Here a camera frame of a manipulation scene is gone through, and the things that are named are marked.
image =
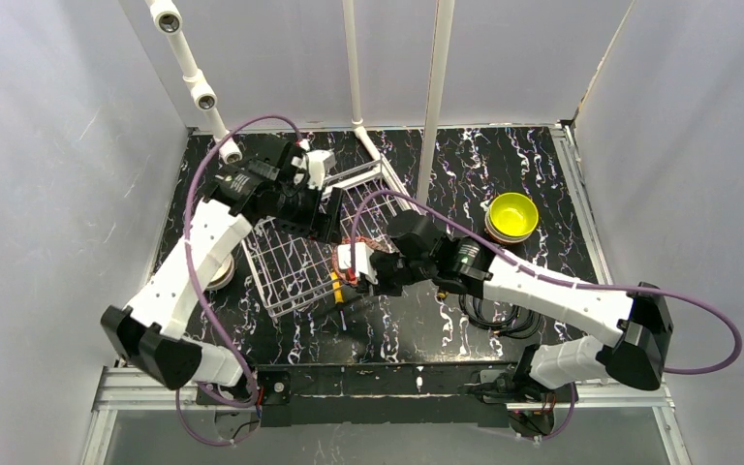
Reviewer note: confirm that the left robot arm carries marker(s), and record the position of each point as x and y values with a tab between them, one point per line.
281	181

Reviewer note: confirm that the yellow green bowl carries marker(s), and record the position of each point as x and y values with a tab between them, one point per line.
514	201

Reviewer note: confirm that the white vertical pole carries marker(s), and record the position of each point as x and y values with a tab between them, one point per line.
437	74

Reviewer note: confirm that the yellow handled screwdriver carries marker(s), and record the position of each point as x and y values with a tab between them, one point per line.
339	300

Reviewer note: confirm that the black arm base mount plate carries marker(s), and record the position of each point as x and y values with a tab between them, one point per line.
378	393

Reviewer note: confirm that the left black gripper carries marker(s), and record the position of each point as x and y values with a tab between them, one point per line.
311	214

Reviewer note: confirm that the red patterned blue bowl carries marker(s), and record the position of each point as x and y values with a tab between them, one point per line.
376	245

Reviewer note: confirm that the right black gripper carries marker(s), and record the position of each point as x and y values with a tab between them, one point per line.
381	269

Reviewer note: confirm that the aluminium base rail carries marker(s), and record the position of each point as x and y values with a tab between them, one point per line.
135	421

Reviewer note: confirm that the white bowl brown rim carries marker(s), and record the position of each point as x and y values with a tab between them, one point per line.
224	275

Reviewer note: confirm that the white wire dish rack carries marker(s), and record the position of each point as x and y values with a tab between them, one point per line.
292	273

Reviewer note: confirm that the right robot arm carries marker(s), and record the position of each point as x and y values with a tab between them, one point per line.
627	334

